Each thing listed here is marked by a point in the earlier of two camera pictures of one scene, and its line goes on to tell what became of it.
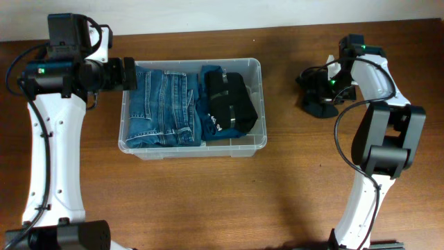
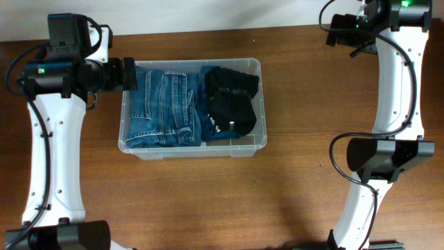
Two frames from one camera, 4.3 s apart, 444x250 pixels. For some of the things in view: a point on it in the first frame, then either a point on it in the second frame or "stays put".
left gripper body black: (113, 76) stays put
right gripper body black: (341, 90) → (350, 38)
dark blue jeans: (165, 110) stays put
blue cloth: (211, 128) stays put
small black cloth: (313, 87) → (217, 78)
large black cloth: (232, 105) stays put
